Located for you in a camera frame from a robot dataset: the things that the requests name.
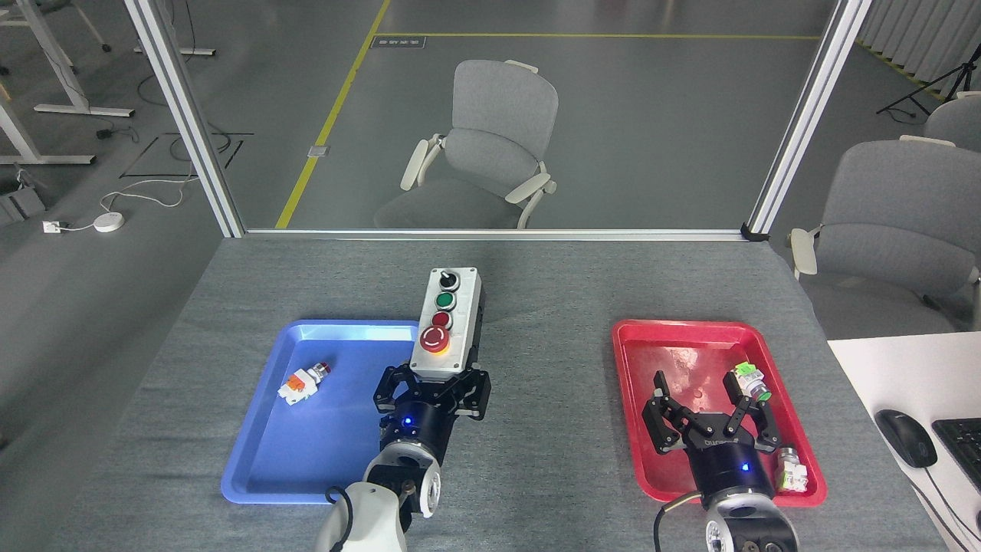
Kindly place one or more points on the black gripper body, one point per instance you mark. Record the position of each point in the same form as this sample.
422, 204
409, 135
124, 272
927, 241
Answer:
425, 422
728, 460

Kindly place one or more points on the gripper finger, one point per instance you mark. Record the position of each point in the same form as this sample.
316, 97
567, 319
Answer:
391, 391
475, 395
766, 429
661, 425

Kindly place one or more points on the grey four-button control box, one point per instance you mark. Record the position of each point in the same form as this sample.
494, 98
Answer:
464, 322

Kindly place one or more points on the silver floor outlet box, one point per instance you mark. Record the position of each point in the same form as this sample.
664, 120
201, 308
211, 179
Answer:
319, 151

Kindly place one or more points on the grey floor box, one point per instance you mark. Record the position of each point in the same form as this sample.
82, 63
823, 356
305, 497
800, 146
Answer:
19, 203

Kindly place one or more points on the red plastic tray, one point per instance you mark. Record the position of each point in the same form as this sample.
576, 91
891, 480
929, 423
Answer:
690, 360

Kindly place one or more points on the blue plastic tray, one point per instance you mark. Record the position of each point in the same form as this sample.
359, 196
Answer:
306, 460

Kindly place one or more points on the white desk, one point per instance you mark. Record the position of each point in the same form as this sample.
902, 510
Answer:
897, 376

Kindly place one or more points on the black computer mouse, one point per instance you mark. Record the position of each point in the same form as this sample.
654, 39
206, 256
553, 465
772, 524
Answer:
908, 438

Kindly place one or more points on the grey felt table cloth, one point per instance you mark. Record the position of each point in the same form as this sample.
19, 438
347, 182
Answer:
575, 291

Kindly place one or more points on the silver aluminium crossbar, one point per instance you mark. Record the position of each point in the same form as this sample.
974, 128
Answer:
490, 234

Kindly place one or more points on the black keyboard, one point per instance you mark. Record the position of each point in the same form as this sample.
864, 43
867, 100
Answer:
962, 448

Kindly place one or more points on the large grey office chair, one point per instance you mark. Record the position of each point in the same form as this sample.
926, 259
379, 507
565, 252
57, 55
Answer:
897, 222

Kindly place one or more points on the grey office chair white armrests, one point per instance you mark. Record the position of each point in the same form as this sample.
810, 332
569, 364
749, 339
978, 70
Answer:
494, 146

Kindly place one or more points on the white round floor device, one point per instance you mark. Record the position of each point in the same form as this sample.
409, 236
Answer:
109, 222

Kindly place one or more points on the grey floor sign plate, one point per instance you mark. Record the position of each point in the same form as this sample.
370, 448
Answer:
398, 42

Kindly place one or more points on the grey chair backrest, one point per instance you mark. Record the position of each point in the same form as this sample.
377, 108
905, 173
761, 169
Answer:
958, 123

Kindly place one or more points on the white power plug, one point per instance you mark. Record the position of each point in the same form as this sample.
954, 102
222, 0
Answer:
51, 227

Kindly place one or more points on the black tripod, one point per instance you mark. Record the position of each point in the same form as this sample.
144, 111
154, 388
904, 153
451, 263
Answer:
939, 84

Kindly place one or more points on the white pleated curtain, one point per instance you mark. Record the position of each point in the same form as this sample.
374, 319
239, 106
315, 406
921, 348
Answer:
912, 31

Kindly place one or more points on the green-capped push button switch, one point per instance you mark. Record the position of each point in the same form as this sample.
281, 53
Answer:
749, 379

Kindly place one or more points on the red-capped switch with orange block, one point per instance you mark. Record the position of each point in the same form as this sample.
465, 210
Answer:
300, 387

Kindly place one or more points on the silver aluminium post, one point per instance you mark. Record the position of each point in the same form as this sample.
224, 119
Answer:
808, 115
184, 115

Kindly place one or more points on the white desk frame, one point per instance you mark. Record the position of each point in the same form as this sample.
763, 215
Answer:
57, 69
195, 51

